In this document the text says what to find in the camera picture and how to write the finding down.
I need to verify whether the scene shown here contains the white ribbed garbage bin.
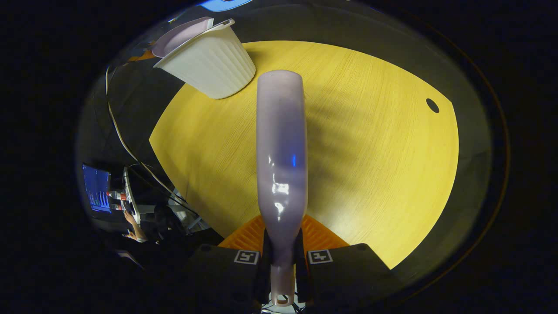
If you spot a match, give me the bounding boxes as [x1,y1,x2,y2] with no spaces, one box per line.
[153,19,257,100]

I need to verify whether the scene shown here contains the small pink broom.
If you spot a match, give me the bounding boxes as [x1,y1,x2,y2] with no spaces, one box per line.
[256,70,309,307]

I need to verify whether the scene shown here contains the black backdrop cloth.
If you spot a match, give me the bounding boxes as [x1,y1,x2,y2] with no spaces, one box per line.
[76,0,493,288]

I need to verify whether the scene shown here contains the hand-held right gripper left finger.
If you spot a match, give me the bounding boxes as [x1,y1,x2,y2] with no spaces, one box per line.
[187,214,273,314]

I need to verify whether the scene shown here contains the computer monitor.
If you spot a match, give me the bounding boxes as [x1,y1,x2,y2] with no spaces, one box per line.
[82,163,112,214]

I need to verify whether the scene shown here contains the pink plastic dustpan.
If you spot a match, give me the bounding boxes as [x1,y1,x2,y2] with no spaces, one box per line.
[151,17,214,58]

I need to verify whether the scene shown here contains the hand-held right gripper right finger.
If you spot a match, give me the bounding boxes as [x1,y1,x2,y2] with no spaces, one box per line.
[296,214,394,309]

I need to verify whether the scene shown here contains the white cable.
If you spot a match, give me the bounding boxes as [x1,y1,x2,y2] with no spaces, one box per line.
[106,65,192,210]

